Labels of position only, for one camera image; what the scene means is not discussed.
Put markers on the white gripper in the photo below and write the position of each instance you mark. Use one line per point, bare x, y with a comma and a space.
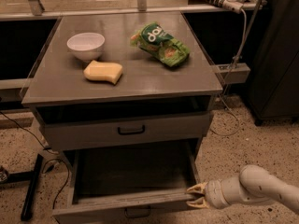
214, 194

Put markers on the grey drawer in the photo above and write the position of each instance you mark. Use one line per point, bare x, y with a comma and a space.
129, 182
119, 132

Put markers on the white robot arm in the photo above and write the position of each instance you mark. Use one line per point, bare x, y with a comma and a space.
252, 186

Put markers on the grey drawer cabinet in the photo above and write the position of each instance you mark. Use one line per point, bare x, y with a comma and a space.
59, 93

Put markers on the grey top drawer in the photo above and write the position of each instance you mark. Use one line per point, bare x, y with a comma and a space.
119, 132

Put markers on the dark cabinet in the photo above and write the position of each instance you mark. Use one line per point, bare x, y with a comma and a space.
272, 90

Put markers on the yellow sponge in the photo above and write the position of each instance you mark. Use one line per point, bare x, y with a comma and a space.
99, 71

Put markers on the green chip bag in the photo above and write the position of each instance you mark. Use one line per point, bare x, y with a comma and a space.
153, 39

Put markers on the black metal stand foot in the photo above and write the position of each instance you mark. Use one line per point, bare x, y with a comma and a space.
28, 176

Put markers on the white bowl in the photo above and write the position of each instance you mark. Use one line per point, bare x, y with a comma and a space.
86, 46

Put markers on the grey metal bracket block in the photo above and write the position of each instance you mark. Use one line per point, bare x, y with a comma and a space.
228, 75

